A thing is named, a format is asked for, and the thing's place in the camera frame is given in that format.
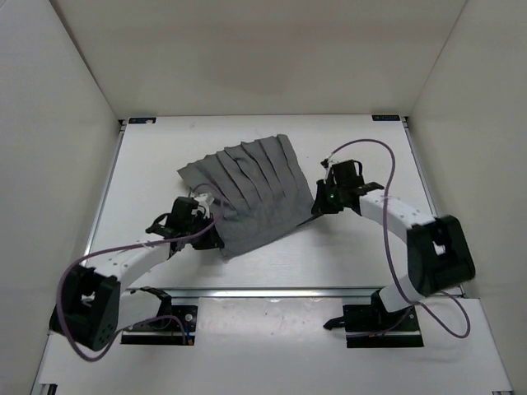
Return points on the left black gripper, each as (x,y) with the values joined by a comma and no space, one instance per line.
(212,239)

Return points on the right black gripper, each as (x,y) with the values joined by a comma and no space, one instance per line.
(320,207)

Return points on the grey pleated skirt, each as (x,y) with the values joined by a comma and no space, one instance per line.
(260,192)

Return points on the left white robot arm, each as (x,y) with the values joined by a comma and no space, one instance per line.
(95,303)

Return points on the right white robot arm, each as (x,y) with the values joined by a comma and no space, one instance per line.
(438,255)

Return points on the right blue corner label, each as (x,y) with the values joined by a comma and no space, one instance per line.
(385,118)

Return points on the blue corner label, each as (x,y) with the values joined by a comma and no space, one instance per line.
(385,118)
(142,120)

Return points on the left blue corner label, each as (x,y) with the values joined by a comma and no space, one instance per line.
(142,120)

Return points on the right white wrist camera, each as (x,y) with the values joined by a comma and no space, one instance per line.
(327,162)

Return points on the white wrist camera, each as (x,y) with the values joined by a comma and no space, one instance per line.
(204,201)
(327,162)

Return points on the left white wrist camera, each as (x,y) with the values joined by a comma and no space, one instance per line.
(204,201)

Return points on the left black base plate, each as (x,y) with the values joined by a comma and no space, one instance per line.
(166,332)

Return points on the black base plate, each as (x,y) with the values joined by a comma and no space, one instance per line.
(367,328)
(166,332)

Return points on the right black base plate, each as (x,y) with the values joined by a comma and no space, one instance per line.
(367,328)

